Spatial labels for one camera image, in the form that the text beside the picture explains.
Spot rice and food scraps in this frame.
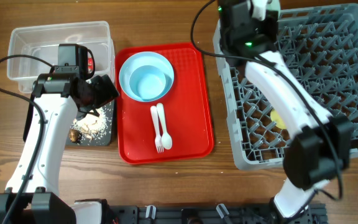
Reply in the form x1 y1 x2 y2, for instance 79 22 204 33
68 108 111 146

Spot red snack wrapper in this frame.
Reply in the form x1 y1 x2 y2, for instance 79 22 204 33
88 57 94 73

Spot light blue bowl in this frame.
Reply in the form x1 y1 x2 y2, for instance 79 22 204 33
129 65 167 102

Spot yellow plastic cup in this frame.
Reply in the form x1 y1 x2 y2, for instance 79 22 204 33
270 109 287 129

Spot mint green bowl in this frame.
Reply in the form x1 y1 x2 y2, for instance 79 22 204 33
266 0 281 11

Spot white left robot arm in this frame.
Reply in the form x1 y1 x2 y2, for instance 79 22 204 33
0 73 119 223

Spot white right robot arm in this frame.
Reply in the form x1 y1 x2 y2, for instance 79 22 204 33
218 1 353 223

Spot black waste tray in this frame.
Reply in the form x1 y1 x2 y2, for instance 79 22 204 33
33 94 114 146

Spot grey dishwasher rack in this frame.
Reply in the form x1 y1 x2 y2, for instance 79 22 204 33
216 3 358 170

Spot clear plastic waste bin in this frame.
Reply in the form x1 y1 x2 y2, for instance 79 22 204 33
7 21 115 93

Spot light blue plate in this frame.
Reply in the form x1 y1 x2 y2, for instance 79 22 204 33
119 52 175 102

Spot white plastic fork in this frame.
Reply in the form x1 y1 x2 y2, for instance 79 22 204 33
150 106 164 153

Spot white plastic spoon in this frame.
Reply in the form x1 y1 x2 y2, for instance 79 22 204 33
157 103 173 150

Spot red plastic tray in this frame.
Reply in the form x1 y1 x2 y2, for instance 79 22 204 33
115 42 214 164

